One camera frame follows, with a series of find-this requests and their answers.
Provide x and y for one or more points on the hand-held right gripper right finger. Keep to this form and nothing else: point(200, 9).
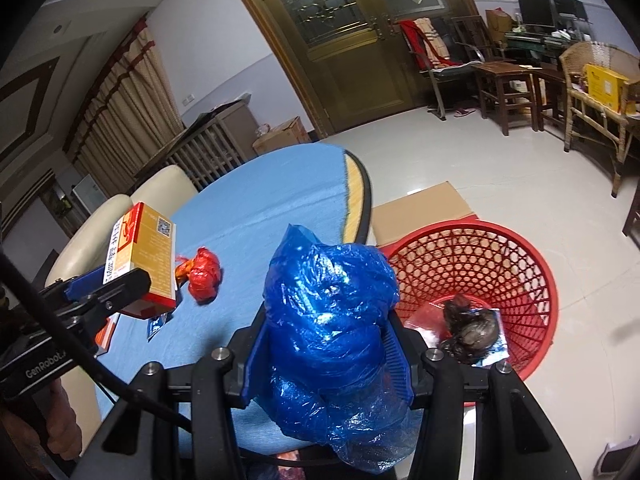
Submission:
point(400, 360)

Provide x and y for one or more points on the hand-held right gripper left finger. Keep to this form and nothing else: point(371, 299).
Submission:
point(255, 360)

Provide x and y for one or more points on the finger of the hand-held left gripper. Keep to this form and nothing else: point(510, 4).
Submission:
point(125, 285)
point(82, 280)

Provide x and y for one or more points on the yellow red carton box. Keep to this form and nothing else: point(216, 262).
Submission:
point(145, 250)

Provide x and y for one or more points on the small blue packet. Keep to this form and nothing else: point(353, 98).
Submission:
point(157, 327)

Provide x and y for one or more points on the orange candy wrapper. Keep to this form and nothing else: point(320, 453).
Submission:
point(182, 271)

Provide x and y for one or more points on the black plastic bag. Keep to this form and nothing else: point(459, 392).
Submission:
point(470, 332)

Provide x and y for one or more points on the blue plastic bag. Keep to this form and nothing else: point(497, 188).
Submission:
point(330, 320)

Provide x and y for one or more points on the red plastic bag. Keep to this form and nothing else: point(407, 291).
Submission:
point(205, 275)

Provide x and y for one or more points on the red plastic mesh basket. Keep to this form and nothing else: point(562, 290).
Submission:
point(530, 260)

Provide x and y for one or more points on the person's left hand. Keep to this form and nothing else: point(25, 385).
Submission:
point(55, 420)

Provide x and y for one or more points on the orange white tissue packet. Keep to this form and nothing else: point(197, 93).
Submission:
point(107, 335)

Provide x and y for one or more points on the white floor appliance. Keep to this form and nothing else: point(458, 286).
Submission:
point(90, 195)

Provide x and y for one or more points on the cream leather sofa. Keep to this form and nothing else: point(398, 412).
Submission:
point(160, 185)

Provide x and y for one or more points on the blue tablecloth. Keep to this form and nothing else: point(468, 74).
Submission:
point(240, 200)

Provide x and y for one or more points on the flat cardboard sheet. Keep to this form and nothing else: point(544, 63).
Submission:
point(420, 210)

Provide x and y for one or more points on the round table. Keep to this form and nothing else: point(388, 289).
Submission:
point(357, 195)

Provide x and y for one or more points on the beige curtains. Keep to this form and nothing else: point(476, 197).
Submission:
point(130, 110)

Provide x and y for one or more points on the wooden crib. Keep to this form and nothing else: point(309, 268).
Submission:
point(235, 125)

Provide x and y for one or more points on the brown cardboard box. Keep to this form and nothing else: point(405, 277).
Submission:
point(287, 135)

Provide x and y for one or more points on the dark slipper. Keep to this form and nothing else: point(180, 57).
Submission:
point(464, 112)

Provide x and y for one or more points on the wooden double door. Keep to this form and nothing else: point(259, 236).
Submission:
point(350, 75)

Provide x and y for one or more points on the dark wooden stool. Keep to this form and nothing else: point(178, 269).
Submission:
point(500, 70)

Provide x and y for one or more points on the red striped blanket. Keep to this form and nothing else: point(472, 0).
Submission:
point(430, 42)

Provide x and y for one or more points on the dark wooden chair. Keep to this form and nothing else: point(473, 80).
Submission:
point(470, 30)

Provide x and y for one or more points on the yellow cardboard box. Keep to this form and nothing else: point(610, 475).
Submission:
point(607, 85)

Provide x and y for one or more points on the wicker chair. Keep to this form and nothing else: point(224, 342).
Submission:
point(575, 60)

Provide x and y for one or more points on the cluttered computer desk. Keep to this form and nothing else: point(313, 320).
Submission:
point(545, 42)

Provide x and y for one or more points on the brown paper bag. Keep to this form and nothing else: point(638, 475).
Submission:
point(499, 25)

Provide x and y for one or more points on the black computer monitor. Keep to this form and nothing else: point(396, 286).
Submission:
point(537, 10)

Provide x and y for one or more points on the white wall outlet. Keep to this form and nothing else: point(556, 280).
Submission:
point(187, 99)

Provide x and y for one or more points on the metal frame chair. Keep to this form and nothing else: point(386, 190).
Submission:
point(450, 72)

